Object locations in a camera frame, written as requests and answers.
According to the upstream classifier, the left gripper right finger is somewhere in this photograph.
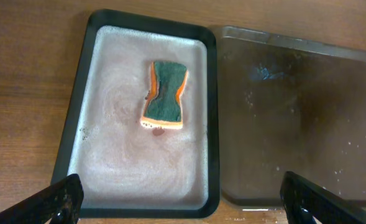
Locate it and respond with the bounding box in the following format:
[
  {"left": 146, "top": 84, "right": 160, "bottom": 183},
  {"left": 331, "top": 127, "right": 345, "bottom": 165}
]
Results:
[{"left": 280, "top": 171, "right": 366, "bottom": 224}]

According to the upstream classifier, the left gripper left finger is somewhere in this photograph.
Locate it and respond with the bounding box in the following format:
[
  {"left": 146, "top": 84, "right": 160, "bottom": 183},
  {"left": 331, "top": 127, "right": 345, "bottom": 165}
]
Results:
[{"left": 0, "top": 174, "right": 84, "bottom": 224}]

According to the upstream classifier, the orange green sponge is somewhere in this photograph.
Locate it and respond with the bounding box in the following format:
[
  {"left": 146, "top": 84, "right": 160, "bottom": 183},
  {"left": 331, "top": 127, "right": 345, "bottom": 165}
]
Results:
[{"left": 140, "top": 60, "right": 189, "bottom": 129}]

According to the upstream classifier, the small metal tray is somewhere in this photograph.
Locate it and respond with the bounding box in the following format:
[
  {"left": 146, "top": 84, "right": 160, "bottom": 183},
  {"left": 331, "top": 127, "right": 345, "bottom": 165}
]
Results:
[{"left": 52, "top": 9, "right": 220, "bottom": 218}]

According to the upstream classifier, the large dark brown tray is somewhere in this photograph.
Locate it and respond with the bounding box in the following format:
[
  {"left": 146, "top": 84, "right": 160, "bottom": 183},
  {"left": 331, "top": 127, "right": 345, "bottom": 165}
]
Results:
[{"left": 214, "top": 26, "right": 366, "bottom": 208}]

